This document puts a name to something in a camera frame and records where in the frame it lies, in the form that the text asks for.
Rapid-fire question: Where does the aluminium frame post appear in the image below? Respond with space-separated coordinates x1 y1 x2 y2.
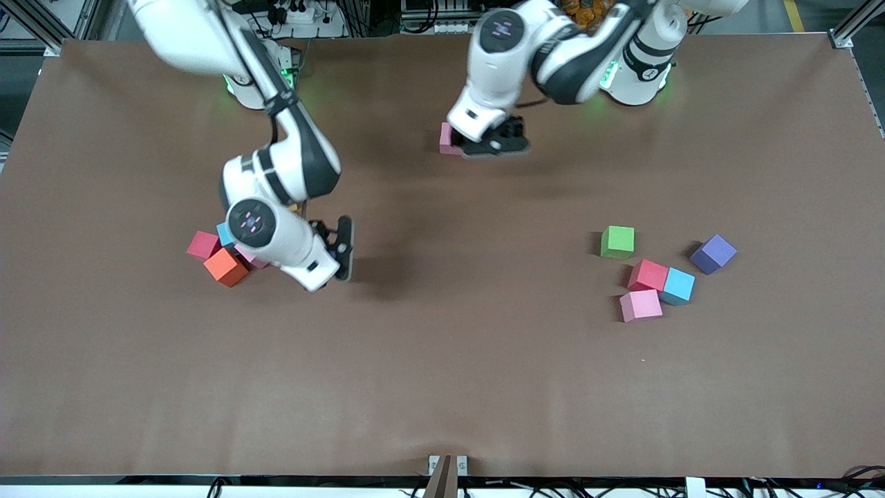
828 0 885 50
0 0 64 57

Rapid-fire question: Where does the orange mesh bag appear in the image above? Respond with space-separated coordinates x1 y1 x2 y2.
560 0 623 32

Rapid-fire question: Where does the metal bracket with wedge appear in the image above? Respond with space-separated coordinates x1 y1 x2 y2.
427 454 469 498

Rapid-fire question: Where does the green foam cube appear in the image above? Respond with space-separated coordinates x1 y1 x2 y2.
600 225 635 261

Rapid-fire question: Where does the orange foam cube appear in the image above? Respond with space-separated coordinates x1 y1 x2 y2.
203 248 250 288

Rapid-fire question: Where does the red foam cube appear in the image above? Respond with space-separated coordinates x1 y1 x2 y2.
186 230 222 262
627 259 669 293

